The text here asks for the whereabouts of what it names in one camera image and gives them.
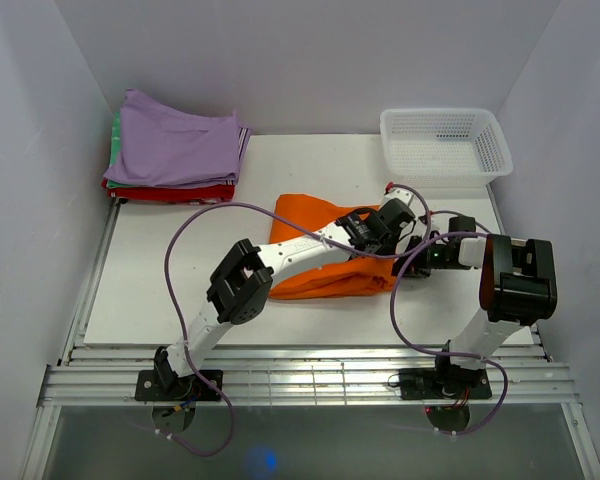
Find red folded trousers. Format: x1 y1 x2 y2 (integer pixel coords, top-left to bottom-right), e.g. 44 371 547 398
102 180 235 205

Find aluminium frame rail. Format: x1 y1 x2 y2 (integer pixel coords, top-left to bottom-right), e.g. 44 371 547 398
22 203 600 479

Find purple folded trousers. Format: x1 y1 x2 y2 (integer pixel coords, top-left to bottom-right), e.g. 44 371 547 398
104 89 251 188

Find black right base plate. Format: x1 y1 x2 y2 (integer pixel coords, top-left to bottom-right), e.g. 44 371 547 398
398 368 492 400

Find green folded trousers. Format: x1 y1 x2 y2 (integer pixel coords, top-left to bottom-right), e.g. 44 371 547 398
109 112 121 166

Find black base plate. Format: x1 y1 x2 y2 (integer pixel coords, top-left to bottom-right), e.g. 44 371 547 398
398 368 492 400
134 370 221 403

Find orange trousers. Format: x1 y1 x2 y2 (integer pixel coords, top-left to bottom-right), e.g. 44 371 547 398
269 194 395 301

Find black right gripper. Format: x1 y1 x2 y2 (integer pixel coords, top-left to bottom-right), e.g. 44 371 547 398
386 236 466 279

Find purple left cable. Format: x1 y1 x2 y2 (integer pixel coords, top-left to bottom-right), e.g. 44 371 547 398
163 184 434 457

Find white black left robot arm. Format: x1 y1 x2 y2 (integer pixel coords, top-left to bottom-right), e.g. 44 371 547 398
153 192 416 400

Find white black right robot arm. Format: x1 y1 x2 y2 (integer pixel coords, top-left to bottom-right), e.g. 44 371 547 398
392 213 557 405

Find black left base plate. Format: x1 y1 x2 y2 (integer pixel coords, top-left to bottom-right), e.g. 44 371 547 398
134 370 221 403

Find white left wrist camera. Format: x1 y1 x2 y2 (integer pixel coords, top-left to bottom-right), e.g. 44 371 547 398
380 182 415 223

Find white plastic basket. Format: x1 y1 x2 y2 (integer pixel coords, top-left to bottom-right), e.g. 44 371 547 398
380 108 513 188

